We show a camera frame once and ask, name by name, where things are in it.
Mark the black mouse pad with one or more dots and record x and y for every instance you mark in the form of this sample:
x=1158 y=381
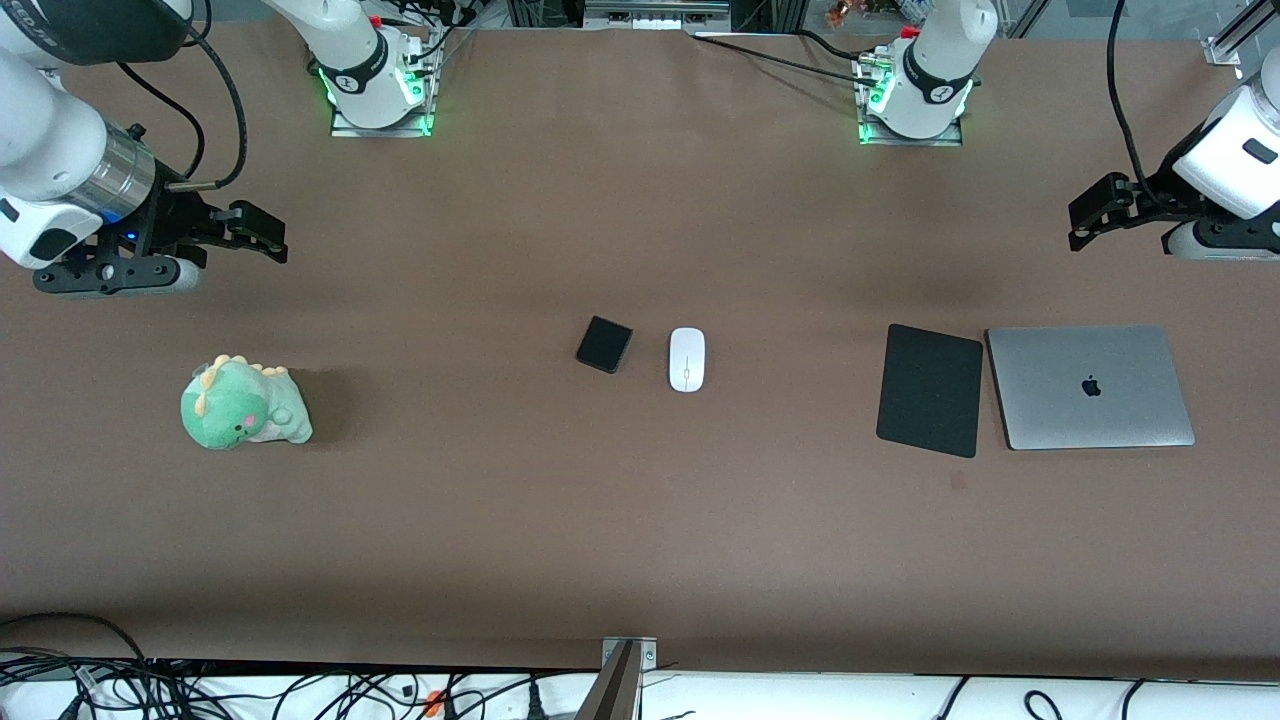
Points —
x=930 y=390

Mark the silver laptop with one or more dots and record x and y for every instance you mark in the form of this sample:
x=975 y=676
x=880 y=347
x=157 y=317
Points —
x=1050 y=390

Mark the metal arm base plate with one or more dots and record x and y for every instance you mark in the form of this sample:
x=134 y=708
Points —
x=945 y=140
x=400 y=130

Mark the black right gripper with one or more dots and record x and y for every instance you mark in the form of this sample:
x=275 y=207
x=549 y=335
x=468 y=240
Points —
x=174 y=218

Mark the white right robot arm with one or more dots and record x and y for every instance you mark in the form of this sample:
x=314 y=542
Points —
x=40 y=140

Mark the grey metal box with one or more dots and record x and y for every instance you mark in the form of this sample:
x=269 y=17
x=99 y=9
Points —
x=655 y=15

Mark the small black square box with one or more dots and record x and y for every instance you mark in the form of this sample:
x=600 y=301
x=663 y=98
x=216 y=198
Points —
x=604 y=344

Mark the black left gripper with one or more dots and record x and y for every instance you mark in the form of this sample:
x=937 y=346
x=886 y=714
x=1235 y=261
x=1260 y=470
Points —
x=1157 y=196

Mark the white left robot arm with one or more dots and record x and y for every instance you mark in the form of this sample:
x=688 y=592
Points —
x=940 y=60

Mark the white computer mouse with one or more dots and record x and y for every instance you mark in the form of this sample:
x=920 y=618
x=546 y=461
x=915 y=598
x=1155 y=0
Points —
x=687 y=360

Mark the green dinosaur plush toy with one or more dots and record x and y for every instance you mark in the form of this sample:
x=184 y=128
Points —
x=240 y=405

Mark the aluminium frame profile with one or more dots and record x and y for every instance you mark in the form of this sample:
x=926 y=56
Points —
x=1235 y=35

